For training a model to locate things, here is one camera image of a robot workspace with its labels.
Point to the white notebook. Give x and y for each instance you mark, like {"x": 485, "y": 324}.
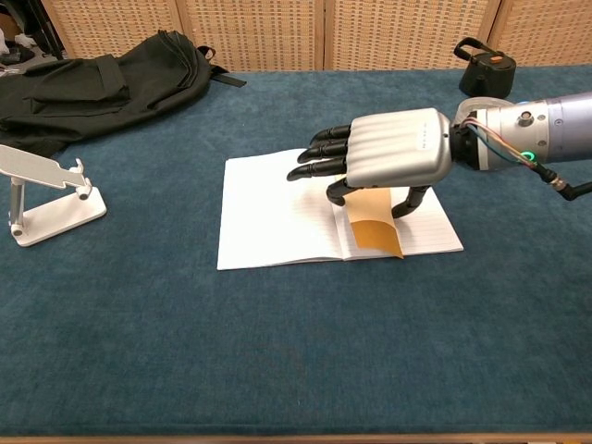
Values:
{"x": 277, "y": 217}

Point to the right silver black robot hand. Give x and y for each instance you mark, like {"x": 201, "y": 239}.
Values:
{"x": 393, "y": 148}

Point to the tan orange paper bookmark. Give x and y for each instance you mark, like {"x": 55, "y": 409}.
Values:
{"x": 374, "y": 222}

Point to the white folding phone stand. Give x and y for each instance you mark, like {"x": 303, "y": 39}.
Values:
{"x": 51, "y": 194}

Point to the black fabric backpack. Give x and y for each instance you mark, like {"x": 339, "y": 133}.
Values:
{"x": 97, "y": 92}

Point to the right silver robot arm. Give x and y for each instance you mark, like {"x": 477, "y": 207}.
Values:
{"x": 527, "y": 134}

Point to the woven rattan folding screen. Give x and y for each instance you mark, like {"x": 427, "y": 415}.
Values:
{"x": 324, "y": 32}

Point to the blue table cloth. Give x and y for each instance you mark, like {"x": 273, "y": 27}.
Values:
{"x": 277, "y": 324}

